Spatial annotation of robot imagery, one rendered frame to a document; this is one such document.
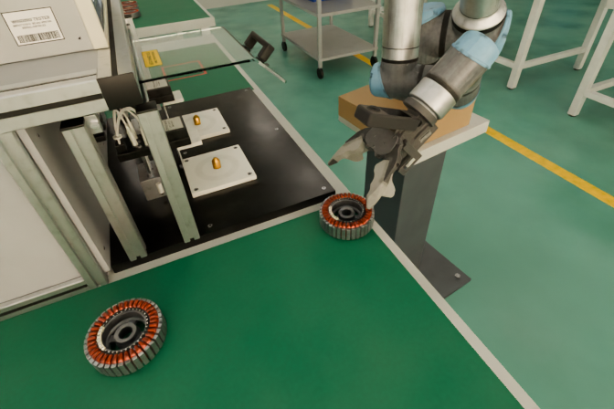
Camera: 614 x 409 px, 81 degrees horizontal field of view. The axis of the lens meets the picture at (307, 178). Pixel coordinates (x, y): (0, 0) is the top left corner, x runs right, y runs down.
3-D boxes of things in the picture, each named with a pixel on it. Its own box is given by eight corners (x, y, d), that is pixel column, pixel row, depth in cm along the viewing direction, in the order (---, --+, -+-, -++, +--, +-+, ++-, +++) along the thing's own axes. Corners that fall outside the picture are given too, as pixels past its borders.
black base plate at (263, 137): (250, 92, 128) (249, 87, 127) (335, 197, 82) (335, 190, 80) (109, 124, 114) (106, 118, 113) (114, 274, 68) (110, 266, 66)
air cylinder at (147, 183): (165, 176, 87) (159, 157, 84) (170, 194, 82) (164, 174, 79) (144, 183, 86) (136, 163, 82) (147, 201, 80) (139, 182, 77)
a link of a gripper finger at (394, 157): (396, 184, 62) (406, 139, 64) (391, 181, 61) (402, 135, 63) (373, 183, 65) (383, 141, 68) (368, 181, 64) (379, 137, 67)
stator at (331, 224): (359, 198, 81) (359, 185, 79) (383, 232, 73) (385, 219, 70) (312, 211, 78) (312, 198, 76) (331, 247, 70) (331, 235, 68)
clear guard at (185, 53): (249, 47, 88) (246, 22, 84) (287, 83, 70) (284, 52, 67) (105, 75, 78) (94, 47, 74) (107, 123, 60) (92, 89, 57)
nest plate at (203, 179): (238, 148, 96) (238, 143, 95) (257, 178, 85) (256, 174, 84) (182, 163, 91) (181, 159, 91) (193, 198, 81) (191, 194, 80)
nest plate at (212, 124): (217, 110, 114) (217, 107, 113) (229, 132, 103) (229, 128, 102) (169, 122, 109) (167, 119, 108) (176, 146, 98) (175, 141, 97)
